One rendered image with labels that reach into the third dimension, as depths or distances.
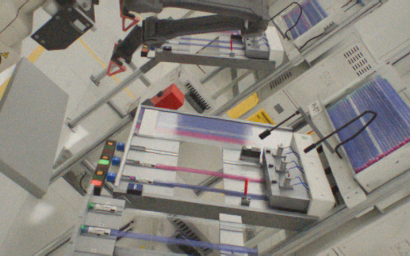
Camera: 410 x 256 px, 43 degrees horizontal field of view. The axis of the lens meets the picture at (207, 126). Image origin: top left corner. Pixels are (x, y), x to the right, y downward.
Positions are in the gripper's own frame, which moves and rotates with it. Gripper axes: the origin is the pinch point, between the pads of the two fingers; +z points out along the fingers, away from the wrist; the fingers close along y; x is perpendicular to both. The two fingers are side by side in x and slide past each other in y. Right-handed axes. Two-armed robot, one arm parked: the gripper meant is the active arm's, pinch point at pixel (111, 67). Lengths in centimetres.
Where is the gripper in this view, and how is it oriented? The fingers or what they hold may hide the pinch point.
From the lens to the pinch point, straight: 194.9
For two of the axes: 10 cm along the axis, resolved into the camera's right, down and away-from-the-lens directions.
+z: -6.4, 6.1, 4.6
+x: -7.7, -5.1, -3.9
